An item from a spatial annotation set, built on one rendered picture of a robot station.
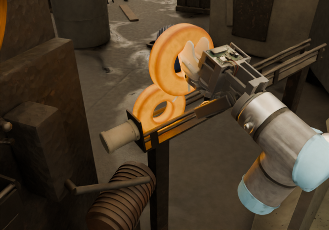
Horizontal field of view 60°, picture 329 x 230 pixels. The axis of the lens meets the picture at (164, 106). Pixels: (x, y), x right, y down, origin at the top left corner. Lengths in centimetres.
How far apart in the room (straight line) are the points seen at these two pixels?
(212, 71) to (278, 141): 16
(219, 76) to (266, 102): 9
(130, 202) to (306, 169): 49
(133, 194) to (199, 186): 76
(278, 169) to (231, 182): 111
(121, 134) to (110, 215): 20
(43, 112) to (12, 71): 11
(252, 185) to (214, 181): 105
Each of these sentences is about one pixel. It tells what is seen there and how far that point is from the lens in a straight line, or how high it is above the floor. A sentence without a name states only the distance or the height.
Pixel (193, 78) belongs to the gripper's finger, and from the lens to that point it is 54.
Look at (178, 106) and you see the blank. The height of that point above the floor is 71.
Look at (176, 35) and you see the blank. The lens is 58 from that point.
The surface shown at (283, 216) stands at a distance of 112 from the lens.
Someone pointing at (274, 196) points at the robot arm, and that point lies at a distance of 52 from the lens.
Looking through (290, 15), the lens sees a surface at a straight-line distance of 281.
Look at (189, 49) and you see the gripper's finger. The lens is 57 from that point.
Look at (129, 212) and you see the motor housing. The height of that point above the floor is 50.
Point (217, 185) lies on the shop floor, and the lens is 155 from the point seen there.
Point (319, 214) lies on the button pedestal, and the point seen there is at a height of 31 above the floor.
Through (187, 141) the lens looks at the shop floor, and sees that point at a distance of 178.
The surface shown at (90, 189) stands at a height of 59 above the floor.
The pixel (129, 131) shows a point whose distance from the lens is 74.
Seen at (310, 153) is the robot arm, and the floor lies 87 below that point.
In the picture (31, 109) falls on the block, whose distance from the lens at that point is 68.
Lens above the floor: 114
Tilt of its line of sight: 33 degrees down
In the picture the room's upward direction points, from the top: straight up
